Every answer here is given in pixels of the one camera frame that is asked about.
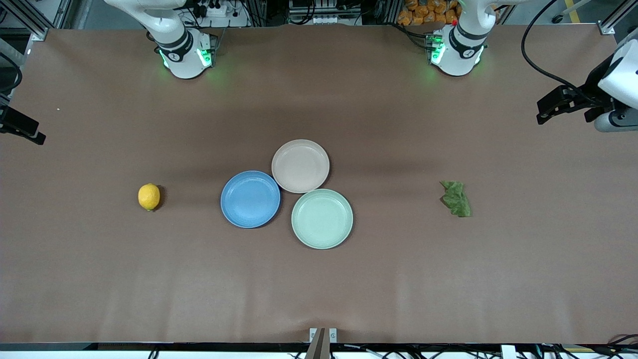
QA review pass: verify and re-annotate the green lettuce leaf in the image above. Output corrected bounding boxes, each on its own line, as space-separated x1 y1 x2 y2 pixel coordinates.
440 180 472 218

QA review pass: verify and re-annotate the yellow lemon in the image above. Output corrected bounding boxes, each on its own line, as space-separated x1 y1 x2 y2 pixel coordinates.
138 183 161 211

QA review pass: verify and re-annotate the bag of orange fruit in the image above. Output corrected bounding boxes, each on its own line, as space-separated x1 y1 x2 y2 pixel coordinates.
397 0 462 26

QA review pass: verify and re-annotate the white power strip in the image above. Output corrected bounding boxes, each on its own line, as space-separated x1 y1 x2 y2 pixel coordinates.
192 0 250 28

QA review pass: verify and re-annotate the blue plate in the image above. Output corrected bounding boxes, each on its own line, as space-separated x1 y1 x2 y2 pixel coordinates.
220 171 281 229

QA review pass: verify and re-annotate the white electronics box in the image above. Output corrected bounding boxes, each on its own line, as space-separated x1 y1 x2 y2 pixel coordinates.
288 0 362 25

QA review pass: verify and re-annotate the pale green plate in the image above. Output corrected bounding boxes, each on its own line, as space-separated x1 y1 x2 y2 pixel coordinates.
291 188 354 250

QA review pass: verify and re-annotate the beige plate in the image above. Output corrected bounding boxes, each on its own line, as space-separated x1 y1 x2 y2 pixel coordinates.
271 139 330 194

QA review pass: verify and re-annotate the brown table cover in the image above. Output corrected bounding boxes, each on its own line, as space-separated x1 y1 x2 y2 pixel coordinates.
0 24 638 346

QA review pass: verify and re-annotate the aluminium frame profile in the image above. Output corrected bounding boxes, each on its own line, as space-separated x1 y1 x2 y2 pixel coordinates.
0 0 73 41
598 0 638 35

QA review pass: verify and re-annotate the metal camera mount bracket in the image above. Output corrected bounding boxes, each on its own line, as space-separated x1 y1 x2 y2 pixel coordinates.
305 328 338 359

